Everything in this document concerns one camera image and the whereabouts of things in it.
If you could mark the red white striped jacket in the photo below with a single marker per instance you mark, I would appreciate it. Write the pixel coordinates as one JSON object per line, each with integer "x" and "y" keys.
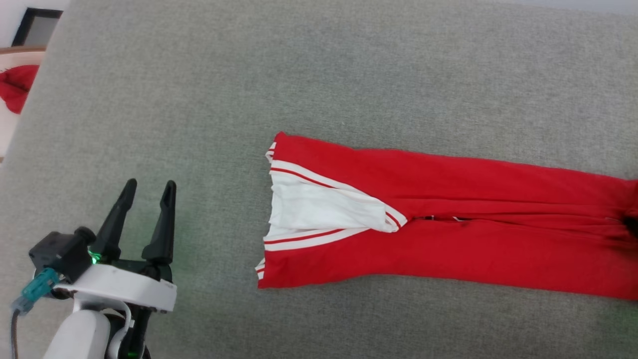
{"x": 448, "y": 214}

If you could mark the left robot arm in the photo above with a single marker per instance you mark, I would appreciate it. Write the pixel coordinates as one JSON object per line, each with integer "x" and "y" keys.
{"x": 79, "y": 334}

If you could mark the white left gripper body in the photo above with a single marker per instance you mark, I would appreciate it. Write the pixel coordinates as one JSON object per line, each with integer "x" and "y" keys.
{"x": 124, "y": 289}

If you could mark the grey fabric sofa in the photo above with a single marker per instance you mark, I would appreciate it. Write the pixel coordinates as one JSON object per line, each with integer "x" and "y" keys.
{"x": 299, "y": 75}

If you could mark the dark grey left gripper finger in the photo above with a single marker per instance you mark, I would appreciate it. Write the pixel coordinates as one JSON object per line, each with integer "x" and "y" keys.
{"x": 163, "y": 229}
{"x": 115, "y": 222}

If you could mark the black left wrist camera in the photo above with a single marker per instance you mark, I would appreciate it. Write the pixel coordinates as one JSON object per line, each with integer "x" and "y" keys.
{"x": 60, "y": 252}

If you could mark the red garment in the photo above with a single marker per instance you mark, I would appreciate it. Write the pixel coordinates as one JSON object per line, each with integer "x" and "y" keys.
{"x": 17, "y": 87}

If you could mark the dark framed panel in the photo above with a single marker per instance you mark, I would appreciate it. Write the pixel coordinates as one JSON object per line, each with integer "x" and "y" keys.
{"x": 37, "y": 27}

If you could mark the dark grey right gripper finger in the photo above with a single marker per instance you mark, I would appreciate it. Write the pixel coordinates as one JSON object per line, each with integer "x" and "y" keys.
{"x": 632, "y": 224}

